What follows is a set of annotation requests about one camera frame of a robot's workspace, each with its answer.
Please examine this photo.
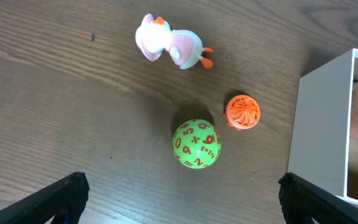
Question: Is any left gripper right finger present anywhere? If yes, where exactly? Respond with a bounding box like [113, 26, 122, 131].
[278, 172, 358, 224]

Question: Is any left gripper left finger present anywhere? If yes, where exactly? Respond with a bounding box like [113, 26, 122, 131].
[0, 172, 90, 224]

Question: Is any orange ribbed round toy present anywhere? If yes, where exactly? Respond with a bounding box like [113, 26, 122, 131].
[224, 95, 261, 131]

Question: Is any green number ball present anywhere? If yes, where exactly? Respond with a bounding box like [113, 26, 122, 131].
[172, 119, 222, 169]

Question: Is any white pink duck toy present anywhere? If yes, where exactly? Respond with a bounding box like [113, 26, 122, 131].
[135, 14, 213, 70]

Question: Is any white cardboard box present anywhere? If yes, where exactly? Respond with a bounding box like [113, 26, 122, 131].
[288, 49, 358, 205]

